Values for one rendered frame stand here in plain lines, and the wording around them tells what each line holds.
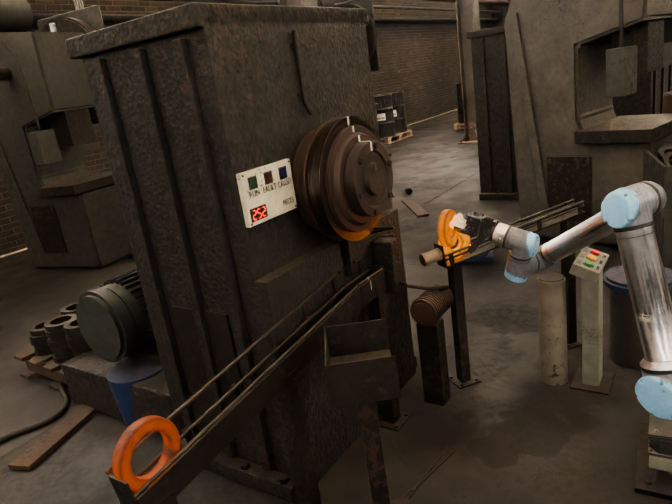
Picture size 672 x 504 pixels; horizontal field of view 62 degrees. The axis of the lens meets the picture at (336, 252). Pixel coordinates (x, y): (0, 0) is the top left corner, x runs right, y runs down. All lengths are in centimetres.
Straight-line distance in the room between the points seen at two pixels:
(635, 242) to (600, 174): 261
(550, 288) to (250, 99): 151
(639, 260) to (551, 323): 82
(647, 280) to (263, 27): 148
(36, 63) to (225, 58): 424
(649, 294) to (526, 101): 291
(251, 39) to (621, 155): 310
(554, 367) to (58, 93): 493
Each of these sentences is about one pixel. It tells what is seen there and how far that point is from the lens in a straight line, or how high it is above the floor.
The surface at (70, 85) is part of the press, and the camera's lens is 615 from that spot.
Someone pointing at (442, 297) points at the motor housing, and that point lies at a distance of 252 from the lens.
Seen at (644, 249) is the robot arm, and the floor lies 86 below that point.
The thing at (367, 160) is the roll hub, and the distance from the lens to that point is 207.
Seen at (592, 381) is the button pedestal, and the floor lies 3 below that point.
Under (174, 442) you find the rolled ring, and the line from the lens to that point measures 163.
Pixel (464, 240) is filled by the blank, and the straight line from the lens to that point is 261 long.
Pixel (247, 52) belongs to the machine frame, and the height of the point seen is 161.
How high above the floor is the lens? 148
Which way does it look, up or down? 17 degrees down
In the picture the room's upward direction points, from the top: 8 degrees counter-clockwise
